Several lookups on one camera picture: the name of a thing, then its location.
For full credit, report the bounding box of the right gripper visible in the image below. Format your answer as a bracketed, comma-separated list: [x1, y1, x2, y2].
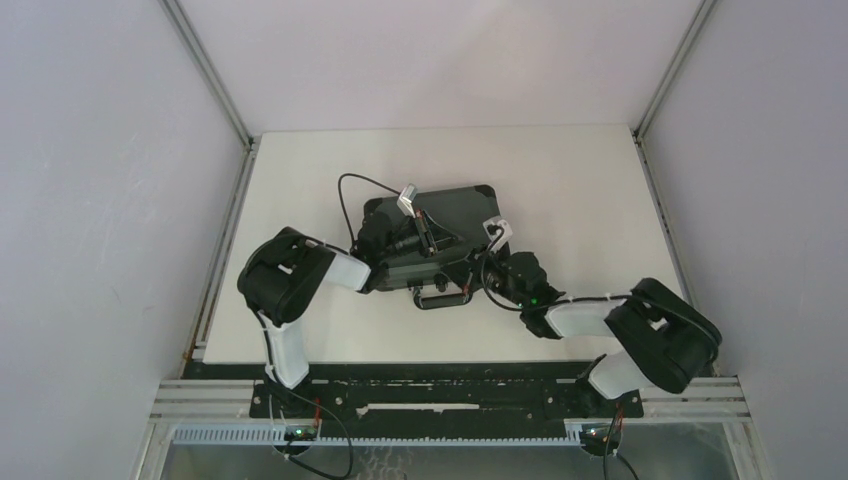
[440, 241, 528, 309]

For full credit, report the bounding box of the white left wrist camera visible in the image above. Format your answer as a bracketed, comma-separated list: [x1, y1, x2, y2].
[396, 183, 418, 218]

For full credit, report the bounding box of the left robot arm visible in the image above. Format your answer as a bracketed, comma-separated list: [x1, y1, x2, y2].
[237, 209, 468, 417]

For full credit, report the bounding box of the white slotted cable duct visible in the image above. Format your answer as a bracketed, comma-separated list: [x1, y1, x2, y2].
[170, 423, 584, 447]

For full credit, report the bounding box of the black poker case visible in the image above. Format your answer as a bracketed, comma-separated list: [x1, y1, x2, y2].
[353, 184, 500, 310]

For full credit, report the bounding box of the right circuit board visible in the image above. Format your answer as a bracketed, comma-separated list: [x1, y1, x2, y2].
[579, 427, 618, 444]

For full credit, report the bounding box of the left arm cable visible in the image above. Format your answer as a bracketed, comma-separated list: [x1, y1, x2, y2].
[337, 173, 402, 250]

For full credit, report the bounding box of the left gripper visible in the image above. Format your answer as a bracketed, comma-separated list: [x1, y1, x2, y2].
[376, 212, 464, 265]

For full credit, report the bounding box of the left circuit board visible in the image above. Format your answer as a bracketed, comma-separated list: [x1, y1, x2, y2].
[284, 427, 318, 443]

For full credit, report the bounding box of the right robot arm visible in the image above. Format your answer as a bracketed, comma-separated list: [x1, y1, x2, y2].
[477, 251, 723, 416]

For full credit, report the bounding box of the circuit board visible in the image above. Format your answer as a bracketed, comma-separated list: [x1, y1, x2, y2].
[284, 427, 318, 443]
[579, 427, 618, 444]

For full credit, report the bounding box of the black mounting base plate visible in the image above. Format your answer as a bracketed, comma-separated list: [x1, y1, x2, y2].
[249, 361, 647, 440]

